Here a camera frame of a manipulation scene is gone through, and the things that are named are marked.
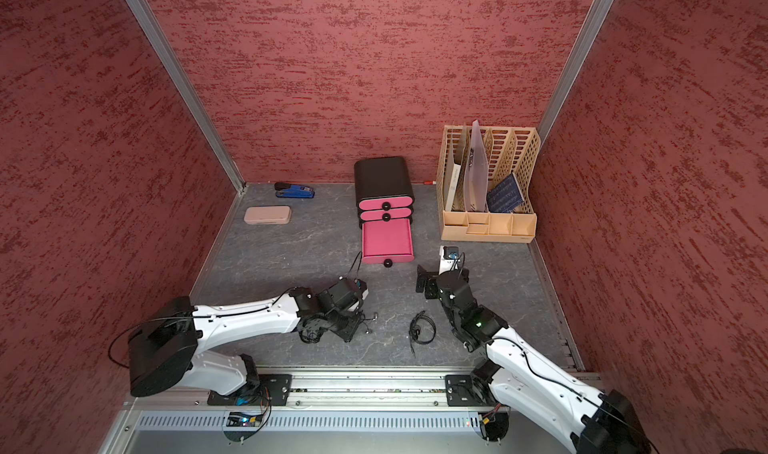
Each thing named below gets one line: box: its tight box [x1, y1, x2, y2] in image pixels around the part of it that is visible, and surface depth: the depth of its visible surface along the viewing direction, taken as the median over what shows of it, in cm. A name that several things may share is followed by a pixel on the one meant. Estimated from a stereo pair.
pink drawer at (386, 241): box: [361, 218, 415, 268], surface depth 102 cm
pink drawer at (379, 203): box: [358, 196, 413, 210], surface depth 97 cm
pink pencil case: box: [244, 206, 292, 225], surface depth 111 cm
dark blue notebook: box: [487, 172, 525, 213], surface depth 105 cm
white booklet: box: [445, 163, 461, 212], surface depth 94 cm
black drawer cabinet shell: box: [354, 156, 414, 221], surface depth 106 cm
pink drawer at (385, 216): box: [360, 208, 412, 221], surface depth 101 cm
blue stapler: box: [274, 182, 315, 199], surface depth 117 cm
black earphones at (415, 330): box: [408, 310, 437, 357], surface depth 85 cm
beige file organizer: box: [436, 120, 541, 243], surface depth 105 cm
